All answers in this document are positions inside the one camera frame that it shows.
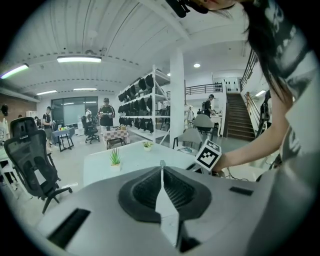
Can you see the grey chair black legs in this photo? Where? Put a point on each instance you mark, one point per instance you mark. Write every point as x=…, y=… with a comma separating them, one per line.
x=191, y=136
x=203, y=122

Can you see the brown staircase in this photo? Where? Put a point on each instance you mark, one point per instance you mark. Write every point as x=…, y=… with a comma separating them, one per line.
x=237, y=117

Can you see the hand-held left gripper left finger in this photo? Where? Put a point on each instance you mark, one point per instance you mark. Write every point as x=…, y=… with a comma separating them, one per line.
x=105, y=217

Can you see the long ceiling light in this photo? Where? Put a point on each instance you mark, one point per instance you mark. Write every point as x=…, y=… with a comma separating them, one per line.
x=78, y=59
x=15, y=70
x=46, y=92
x=260, y=93
x=85, y=89

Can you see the round ceiling light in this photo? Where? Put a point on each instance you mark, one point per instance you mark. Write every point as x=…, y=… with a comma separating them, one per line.
x=197, y=65

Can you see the loose white documents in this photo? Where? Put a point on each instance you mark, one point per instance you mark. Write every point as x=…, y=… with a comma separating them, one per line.
x=180, y=150

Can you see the black mesh office chair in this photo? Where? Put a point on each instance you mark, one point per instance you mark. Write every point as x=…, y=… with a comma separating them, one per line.
x=27, y=150

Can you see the spiky green potted plant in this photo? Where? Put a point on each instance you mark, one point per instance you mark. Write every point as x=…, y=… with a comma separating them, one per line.
x=115, y=158

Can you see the white shelving rack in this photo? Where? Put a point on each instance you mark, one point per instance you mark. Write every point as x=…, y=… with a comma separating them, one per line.
x=154, y=105

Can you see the small black office chair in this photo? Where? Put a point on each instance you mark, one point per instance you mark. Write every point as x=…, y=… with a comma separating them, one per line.
x=88, y=127

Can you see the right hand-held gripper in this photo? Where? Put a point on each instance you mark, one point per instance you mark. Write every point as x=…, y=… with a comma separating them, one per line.
x=207, y=157

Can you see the leafy green potted plant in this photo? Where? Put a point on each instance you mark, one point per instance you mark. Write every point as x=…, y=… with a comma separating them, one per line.
x=147, y=145

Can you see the person's right forearm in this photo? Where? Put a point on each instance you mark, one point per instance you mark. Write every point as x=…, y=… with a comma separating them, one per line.
x=255, y=147

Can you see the checkered cloth table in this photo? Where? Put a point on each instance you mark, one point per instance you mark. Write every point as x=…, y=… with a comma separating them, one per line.
x=116, y=133

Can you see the rows of black bags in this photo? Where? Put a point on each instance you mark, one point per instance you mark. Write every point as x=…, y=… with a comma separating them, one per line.
x=142, y=105

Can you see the black metal bench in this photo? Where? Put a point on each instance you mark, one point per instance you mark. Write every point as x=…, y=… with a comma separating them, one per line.
x=116, y=143

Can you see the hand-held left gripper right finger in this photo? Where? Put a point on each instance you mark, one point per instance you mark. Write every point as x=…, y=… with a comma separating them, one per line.
x=217, y=212

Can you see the black head camera mount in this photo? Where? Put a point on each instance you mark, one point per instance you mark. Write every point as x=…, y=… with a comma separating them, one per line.
x=178, y=7

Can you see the black balcony railing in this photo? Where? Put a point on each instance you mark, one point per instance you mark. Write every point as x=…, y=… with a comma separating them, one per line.
x=200, y=87

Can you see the teal booklet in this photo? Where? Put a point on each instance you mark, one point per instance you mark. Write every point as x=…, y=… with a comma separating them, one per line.
x=188, y=149

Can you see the person's face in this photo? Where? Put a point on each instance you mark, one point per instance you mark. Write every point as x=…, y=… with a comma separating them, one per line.
x=220, y=3

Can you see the small blue-cloth table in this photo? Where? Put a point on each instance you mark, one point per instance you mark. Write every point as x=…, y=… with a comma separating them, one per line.
x=62, y=131

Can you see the dark glass partition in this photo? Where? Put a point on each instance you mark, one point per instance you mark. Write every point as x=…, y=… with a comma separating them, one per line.
x=72, y=110

